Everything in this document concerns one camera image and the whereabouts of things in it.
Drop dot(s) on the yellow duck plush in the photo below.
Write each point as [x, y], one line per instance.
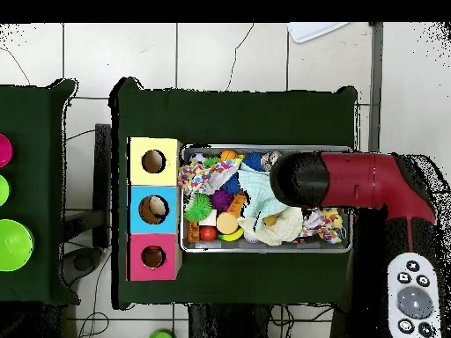
[333, 217]

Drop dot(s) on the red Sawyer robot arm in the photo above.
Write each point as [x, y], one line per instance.
[352, 179]

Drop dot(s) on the wooden three-hole box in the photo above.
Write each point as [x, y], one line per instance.
[155, 176]

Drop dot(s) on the clear mesh bin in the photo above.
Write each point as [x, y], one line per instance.
[310, 247]

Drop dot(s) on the purple spiky ball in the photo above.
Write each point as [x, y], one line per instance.
[221, 200]

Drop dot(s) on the colourful patterned cloth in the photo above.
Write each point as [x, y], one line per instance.
[326, 234]
[197, 177]

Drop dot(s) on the orange toy basketball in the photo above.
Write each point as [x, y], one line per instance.
[229, 155]

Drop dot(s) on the mint green waffle cloth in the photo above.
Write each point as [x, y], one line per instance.
[257, 197]

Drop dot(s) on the green koosh ball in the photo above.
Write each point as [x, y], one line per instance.
[198, 207]

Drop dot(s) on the blue spiky ball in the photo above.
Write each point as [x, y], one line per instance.
[253, 160]

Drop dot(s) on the toy soccer ball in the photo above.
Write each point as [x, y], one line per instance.
[198, 157]

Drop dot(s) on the dark green tablecloth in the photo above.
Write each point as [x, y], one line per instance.
[45, 169]
[229, 119]

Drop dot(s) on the cream waffle cloth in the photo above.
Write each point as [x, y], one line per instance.
[282, 230]

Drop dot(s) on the black stand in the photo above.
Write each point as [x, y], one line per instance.
[103, 183]

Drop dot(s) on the white tray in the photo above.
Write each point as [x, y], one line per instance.
[310, 31]

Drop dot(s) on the large green plastic bowl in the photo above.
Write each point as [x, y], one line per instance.
[14, 245]

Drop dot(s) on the pink plastic bowl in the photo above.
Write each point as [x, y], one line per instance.
[5, 150]

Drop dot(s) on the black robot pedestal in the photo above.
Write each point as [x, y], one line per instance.
[211, 324]

